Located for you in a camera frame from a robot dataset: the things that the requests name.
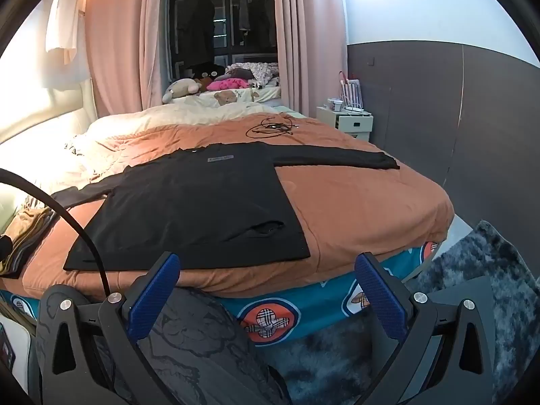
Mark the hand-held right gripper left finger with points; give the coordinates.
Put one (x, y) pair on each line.
(154, 295)

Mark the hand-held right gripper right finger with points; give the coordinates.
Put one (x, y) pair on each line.
(379, 299)

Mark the black long-sleeve shirt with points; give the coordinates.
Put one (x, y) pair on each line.
(190, 202)

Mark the stack of folded clothes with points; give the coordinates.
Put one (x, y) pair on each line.
(29, 236)

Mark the person's leg in grey pants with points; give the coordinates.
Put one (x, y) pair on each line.
(202, 346)

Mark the orange blanket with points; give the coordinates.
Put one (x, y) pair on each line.
(358, 202)

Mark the grey shaggy rug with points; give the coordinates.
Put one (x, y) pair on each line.
(485, 249)

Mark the cream duvet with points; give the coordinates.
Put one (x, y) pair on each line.
(139, 130)

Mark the white nightstand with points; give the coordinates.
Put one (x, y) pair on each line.
(354, 124)

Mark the white power strip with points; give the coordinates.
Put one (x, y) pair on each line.
(354, 110)

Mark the small grey container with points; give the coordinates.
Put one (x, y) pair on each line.
(336, 104)

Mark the beige plush toy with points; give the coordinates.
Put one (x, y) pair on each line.
(181, 88)

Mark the striped gift bag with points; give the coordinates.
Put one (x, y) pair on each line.
(352, 93)

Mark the brown teddy bear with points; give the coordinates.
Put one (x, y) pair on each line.
(224, 98)

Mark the cream headboard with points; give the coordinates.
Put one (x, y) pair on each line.
(38, 109)

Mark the pink cloth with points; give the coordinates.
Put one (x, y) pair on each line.
(230, 83)

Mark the dark plush toy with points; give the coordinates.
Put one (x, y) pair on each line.
(206, 70)

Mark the pink curtain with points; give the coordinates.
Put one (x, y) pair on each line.
(312, 50)
(118, 50)

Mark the floral cloth pile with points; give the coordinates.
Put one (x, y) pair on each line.
(263, 71)

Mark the dark hanging coat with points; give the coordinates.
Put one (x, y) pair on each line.
(196, 25)

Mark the white hanging garment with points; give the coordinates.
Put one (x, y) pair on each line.
(65, 17)

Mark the dark hanging garment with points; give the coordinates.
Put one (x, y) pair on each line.
(247, 12)

